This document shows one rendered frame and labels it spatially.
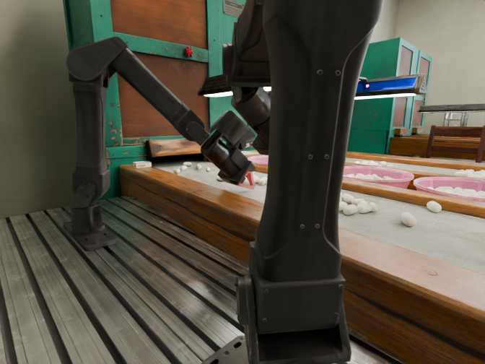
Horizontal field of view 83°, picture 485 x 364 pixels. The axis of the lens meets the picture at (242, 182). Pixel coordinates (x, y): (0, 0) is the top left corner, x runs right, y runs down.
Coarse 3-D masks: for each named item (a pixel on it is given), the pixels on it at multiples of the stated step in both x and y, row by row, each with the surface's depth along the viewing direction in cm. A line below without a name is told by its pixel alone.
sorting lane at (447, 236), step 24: (168, 168) 118; (192, 168) 118; (216, 168) 118; (240, 192) 79; (264, 192) 79; (360, 216) 59; (384, 216) 59; (432, 216) 59; (456, 216) 59; (384, 240) 47; (408, 240) 47; (432, 240) 47; (456, 240) 47; (480, 240) 47; (456, 264) 39; (480, 264) 39
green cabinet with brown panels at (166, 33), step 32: (64, 0) 132; (96, 0) 98; (128, 0) 106; (160, 0) 113; (192, 0) 122; (96, 32) 100; (128, 32) 108; (160, 32) 116; (192, 32) 124; (224, 32) 134; (160, 64) 118; (192, 64) 127; (128, 96) 112; (192, 96) 130; (224, 96) 141; (128, 128) 114; (160, 128) 122
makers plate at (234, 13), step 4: (224, 0) 131; (228, 0) 132; (224, 4) 132; (228, 4) 133; (232, 4) 134; (236, 4) 136; (240, 4) 137; (224, 8) 132; (228, 8) 133; (232, 8) 135; (236, 8) 136; (240, 8) 138; (224, 12) 132; (228, 12) 134; (232, 12) 135; (236, 12) 136; (240, 12) 138; (232, 16) 136; (236, 16) 137
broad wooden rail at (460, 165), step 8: (352, 152) 156; (360, 152) 156; (376, 160) 140; (384, 160) 137; (392, 160) 134; (400, 160) 131; (408, 160) 128; (416, 160) 126; (424, 160) 124; (432, 160) 124; (440, 160) 124; (448, 160) 124; (448, 168) 117; (456, 168) 115; (464, 168) 113; (472, 168) 111; (480, 168) 109
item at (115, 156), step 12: (144, 144) 119; (108, 156) 110; (120, 156) 112; (132, 156) 115; (144, 156) 119; (168, 156) 142; (180, 156) 146; (192, 156) 151; (204, 156) 139; (108, 168) 110; (120, 180) 114; (108, 192) 114; (120, 192) 115
